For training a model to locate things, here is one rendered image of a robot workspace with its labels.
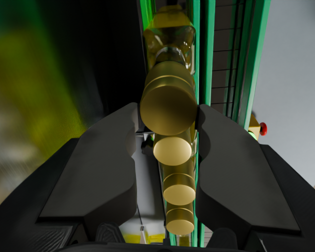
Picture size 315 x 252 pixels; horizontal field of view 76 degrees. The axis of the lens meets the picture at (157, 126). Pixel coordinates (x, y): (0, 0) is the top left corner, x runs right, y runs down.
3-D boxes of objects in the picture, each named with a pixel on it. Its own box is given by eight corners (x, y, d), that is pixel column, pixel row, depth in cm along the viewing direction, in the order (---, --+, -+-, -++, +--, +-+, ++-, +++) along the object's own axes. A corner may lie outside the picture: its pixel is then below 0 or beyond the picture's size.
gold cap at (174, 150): (153, 110, 20) (149, 136, 17) (189, 108, 20) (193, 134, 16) (157, 138, 22) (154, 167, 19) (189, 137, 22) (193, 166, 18)
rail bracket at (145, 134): (129, 108, 48) (117, 143, 37) (158, 106, 47) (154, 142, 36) (132, 122, 50) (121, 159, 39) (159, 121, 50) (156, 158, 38)
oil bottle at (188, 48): (154, 13, 36) (137, 33, 19) (185, 10, 36) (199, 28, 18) (157, 46, 39) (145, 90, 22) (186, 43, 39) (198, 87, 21)
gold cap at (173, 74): (144, 60, 14) (135, 82, 11) (195, 61, 14) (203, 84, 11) (146, 105, 16) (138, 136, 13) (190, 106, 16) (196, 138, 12)
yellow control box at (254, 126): (228, 113, 61) (234, 127, 55) (254, 112, 61) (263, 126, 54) (226, 132, 65) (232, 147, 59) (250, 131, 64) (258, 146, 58)
